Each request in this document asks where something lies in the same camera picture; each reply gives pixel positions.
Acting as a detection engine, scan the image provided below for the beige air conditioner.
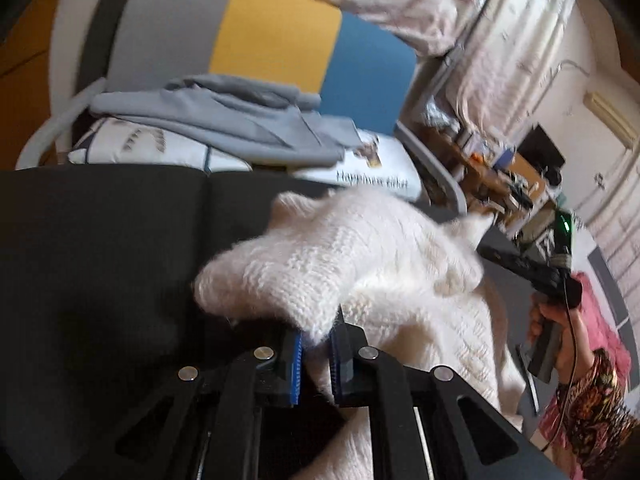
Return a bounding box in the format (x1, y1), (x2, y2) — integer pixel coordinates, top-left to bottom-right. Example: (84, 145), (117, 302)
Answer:
(582, 90), (640, 152)

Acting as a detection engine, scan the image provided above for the white knit sweater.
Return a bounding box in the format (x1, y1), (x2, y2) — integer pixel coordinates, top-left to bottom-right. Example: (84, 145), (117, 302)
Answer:
(192, 189), (528, 480)

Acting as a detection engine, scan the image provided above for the grey yellow blue chair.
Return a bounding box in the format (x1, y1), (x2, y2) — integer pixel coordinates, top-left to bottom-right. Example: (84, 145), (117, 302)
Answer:
(15, 0), (418, 171)

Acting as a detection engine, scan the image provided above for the cluttered shelf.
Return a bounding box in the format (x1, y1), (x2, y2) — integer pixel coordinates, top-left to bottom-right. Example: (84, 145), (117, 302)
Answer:
(425, 102), (568, 261)

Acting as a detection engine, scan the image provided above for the person's right hand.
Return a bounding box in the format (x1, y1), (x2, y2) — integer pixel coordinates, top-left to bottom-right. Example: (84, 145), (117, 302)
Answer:
(527, 302), (597, 387)

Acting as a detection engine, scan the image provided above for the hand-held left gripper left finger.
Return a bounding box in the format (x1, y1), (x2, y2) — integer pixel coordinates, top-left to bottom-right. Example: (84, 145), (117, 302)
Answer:
(57, 330), (306, 480)

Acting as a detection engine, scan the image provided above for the black foam roll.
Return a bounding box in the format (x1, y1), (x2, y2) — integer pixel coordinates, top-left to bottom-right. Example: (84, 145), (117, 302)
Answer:
(75, 0), (151, 107)

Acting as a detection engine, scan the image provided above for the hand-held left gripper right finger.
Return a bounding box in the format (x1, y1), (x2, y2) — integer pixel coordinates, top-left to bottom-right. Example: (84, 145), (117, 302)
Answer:
(327, 305), (571, 480)

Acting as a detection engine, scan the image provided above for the white printed pillow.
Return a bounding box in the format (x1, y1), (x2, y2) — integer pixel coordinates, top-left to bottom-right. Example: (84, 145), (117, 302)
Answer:
(67, 117), (423, 202)

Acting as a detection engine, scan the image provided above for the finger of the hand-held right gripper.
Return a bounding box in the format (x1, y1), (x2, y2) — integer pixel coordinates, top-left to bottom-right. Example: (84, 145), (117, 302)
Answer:
(476, 244), (540, 277)

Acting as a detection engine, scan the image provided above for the black monitor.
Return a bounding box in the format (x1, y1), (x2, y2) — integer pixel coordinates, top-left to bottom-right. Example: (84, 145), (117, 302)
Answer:
(517, 125), (567, 182)

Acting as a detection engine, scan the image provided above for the grey garment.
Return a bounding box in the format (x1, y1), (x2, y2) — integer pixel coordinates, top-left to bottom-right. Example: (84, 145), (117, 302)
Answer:
(90, 74), (357, 168)

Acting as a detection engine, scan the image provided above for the pink cloth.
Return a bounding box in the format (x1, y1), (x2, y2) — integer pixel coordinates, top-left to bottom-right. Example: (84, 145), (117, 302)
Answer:
(570, 270), (633, 376)

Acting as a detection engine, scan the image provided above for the floral white curtain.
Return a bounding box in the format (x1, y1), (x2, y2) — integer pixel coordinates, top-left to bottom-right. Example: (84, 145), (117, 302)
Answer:
(270, 0), (581, 141)

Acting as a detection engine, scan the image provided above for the black cable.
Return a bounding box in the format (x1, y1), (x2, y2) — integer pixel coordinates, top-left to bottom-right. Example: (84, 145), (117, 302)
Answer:
(537, 280), (582, 453)

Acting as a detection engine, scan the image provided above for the grey metal rack frame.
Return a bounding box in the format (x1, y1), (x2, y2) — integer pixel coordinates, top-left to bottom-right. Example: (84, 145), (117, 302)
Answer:
(396, 45), (469, 217)

